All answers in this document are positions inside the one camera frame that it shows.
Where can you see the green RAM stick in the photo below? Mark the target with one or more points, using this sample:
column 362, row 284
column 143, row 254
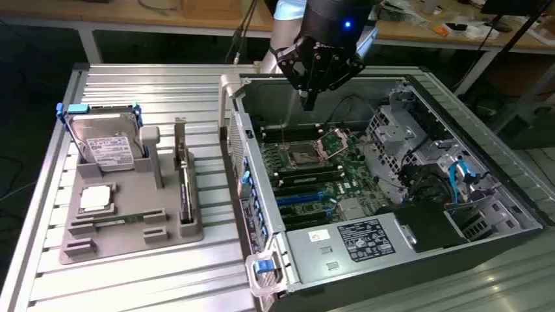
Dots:
column 112, row 220

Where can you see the thin metal locking lever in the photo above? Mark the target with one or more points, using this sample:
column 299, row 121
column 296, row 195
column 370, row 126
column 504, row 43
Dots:
column 283, row 136

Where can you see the blue expansion slot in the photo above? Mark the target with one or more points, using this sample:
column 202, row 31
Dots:
column 302, row 198

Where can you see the white small item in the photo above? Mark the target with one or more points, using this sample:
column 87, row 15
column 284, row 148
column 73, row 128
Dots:
column 479, row 32

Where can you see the grey power supply unit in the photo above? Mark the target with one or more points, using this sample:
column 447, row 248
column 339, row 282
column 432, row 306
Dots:
column 312, row 256

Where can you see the blue card retainer clip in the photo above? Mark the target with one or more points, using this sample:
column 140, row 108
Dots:
column 247, row 162
column 258, row 206
column 260, row 218
column 254, row 194
column 248, row 180
column 263, row 233

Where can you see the clear plastic bags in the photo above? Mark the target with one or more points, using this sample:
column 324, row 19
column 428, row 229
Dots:
column 403, row 14

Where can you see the black open PC case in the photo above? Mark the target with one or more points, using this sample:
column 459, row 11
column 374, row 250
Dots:
column 390, row 286

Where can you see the long black expansion slot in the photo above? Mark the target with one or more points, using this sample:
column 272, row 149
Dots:
column 310, row 222

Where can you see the black slanted pole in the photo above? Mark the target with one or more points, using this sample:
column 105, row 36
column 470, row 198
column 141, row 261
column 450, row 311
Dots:
column 522, row 32

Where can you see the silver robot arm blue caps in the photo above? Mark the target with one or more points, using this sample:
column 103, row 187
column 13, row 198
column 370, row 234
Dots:
column 282, row 42

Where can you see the orange and black small item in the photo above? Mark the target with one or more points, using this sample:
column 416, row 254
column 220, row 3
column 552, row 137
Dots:
column 440, row 30

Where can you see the hard disk with blue carrier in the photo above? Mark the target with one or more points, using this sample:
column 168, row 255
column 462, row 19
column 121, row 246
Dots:
column 105, row 143

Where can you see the black RAM stick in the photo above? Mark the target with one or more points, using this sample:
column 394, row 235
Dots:
column 310, row 178

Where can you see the wooden desk grey frame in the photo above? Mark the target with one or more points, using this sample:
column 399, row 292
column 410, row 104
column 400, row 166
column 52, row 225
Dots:
column 411, row 34
column 108, row 13

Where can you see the grey parts rack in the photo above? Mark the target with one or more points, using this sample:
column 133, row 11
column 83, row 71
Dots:
column 129, row 240

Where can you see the green motherboard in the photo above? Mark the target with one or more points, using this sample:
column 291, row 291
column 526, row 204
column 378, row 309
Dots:
column 364, row 182

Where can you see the blue case release latch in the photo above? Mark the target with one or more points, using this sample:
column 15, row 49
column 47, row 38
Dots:
column 263, row 266

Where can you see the green graphics card black fan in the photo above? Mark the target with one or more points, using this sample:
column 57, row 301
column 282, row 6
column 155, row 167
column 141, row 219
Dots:
column 186, row 182

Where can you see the black RAM slot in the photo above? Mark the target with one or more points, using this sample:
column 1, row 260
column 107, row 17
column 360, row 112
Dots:
column 306, row 173
column 290, row 131
column 295, row 137
column 303, row 168

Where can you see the CPU socket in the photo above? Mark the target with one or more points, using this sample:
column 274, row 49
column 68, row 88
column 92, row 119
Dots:
column 306, row 156

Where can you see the silver metal disk bay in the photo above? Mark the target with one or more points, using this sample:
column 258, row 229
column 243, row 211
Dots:
column 498, row 214
column 390, row 133

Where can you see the silver chipset heatsink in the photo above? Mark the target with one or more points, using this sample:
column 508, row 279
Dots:
column 351, row 209

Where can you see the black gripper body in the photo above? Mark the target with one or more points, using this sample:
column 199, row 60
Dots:
column 334, row 22

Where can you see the silver CPU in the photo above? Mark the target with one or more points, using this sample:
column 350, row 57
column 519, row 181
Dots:
column 96, row 198

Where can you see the metal socket cover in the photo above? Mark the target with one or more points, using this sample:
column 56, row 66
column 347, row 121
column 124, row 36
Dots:
column 334, row 141

